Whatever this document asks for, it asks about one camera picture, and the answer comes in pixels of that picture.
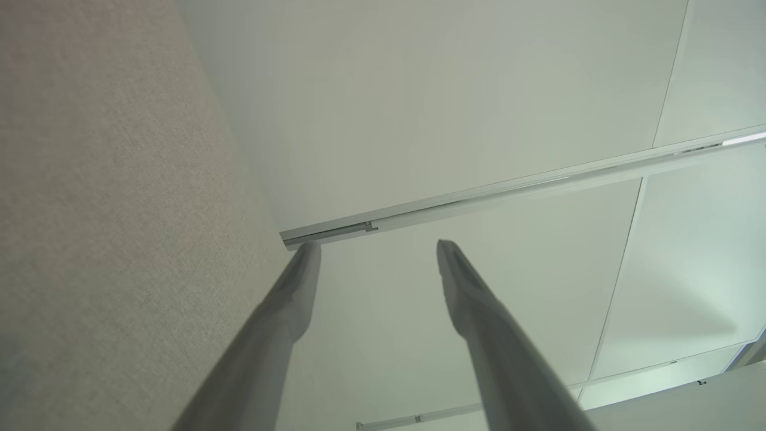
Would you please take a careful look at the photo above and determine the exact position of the long aluminium rail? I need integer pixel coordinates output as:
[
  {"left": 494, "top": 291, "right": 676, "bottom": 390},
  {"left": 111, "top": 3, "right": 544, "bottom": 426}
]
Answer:
[{"left": 279, "top": 125, "right": 766, "bottom": 251}]

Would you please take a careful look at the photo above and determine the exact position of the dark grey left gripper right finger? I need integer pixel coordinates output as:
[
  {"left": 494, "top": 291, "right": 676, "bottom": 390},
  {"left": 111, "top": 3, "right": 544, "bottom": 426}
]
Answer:
[{"left": 436, "top": 239, "right": 599, "bottom": 431}]

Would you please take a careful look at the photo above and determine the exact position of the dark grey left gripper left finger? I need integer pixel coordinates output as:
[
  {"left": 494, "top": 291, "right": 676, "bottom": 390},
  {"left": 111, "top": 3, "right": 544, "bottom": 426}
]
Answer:
[{"left": 171, "top": 241, "right": 322, "bottom": 431}]

